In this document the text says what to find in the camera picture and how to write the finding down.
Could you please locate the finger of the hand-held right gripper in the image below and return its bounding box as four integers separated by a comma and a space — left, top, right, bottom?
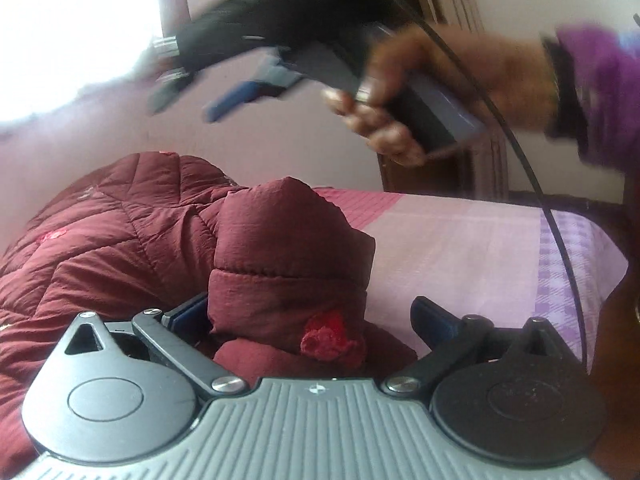
145, 34, 202, 116
204, 81, 282, 124

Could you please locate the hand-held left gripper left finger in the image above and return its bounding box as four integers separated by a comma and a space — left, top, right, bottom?
50, 294, 248, 401

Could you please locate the pink checked bed sheet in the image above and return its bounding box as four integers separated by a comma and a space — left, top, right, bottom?
314, 186, 629, 377

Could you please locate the person's right hand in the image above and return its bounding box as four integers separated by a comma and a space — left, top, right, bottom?
321, 26, 559, 168

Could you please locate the maroon quilted floral jacket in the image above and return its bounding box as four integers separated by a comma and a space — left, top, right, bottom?
0, 151, 419, 461

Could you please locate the bright window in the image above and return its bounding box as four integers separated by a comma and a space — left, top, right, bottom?
0, 0, 193, 128

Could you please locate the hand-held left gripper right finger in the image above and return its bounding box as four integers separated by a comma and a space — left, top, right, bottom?
381, 296, 569, 397

